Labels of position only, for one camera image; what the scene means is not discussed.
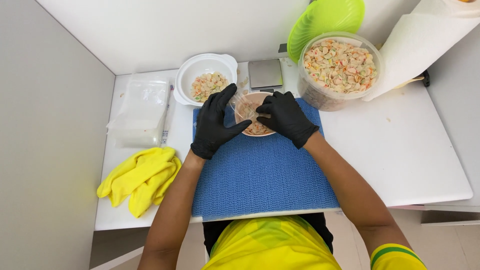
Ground blue textured mat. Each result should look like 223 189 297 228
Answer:
191 97 341 222

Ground green plastic lid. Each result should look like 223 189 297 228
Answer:
287 0 366 64

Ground clear round plastic tub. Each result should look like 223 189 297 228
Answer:
298 31 384 112

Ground person's yellow shirt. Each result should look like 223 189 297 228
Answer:
202 215 428 270

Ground white paper towel roll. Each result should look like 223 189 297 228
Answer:
362 0 480 102

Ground pink bowl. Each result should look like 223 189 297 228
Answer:
234 91 277 137

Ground crackers in white bowl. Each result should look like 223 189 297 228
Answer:
190 72 229 103

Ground person's left hand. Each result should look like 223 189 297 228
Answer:
190 83 253 160

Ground silver digital kitchen scale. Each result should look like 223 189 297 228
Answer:
248 58 284 94

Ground white bowl with handles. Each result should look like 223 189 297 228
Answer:
173 53 239 107

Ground small clear plastic bag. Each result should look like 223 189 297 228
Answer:
229 93 259 124

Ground heap of crackers in tub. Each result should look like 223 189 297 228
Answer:
303 38 378 94

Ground person's right hand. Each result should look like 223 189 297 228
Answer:
256 91 320 149

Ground yellow cloth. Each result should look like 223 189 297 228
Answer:
97 146 182 219

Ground stack of clear plastic bags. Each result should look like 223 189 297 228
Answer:
106 77 171 148

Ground crackers in pink bowl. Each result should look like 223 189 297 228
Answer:
240 103 274 136

